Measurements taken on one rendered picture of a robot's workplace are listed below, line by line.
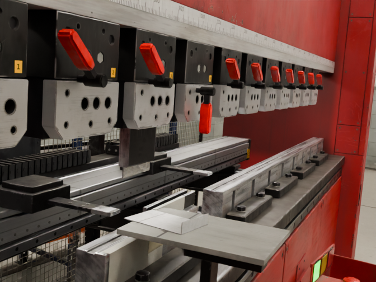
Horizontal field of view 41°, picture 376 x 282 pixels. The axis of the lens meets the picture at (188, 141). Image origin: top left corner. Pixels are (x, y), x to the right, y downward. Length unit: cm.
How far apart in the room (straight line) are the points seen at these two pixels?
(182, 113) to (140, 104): 18
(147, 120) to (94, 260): 25
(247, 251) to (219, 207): 55
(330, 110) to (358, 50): 36
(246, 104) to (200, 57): 36
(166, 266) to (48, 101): 46
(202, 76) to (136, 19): 30
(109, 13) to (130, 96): 14
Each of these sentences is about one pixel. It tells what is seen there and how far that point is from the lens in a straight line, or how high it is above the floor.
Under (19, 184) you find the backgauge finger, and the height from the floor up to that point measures 103.
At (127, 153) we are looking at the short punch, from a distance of 90.
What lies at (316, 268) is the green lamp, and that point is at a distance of 132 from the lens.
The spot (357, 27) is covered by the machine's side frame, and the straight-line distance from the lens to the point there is 300.
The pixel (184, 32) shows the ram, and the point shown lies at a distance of 100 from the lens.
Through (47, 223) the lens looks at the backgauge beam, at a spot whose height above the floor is 93.
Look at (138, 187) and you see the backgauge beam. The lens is 147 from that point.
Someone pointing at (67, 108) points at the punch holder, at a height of 122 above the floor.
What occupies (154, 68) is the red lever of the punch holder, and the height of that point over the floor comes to 128.
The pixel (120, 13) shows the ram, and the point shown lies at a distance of 79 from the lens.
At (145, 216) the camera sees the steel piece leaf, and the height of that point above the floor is 100.
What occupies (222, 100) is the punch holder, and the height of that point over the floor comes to 122.
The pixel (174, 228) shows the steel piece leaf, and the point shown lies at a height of 100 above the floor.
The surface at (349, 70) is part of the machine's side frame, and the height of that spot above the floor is 136.
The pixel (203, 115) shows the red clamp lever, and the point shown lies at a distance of 104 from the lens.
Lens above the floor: 127
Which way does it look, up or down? 7 degrees down
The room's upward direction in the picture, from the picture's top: 4 degrees clockwise
